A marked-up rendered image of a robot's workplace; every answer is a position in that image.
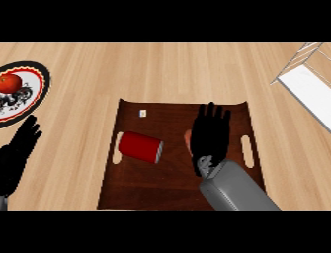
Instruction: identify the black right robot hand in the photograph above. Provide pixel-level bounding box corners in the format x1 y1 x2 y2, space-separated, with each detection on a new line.
190 101 233 178

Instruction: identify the red can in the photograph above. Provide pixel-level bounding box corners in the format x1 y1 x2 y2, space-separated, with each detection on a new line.
117 130 166 165

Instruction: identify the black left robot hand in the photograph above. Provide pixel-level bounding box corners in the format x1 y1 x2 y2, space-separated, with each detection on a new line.
0 114 45 202

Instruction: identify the dark brown wooden tray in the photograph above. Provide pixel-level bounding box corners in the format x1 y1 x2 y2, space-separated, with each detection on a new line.
97 98 268 211

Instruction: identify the decorated oval plate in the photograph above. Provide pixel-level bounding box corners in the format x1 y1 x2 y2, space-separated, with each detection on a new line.
0 60 54 130

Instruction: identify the orange sweet potato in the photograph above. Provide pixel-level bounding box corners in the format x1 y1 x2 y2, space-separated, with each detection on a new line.
183 128 196 158

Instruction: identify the red tomato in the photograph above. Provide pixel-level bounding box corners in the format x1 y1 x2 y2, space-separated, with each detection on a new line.
0 73 26 94

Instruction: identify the white wire tiered shelf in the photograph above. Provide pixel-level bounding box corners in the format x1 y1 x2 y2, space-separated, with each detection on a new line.
270 42 331 159

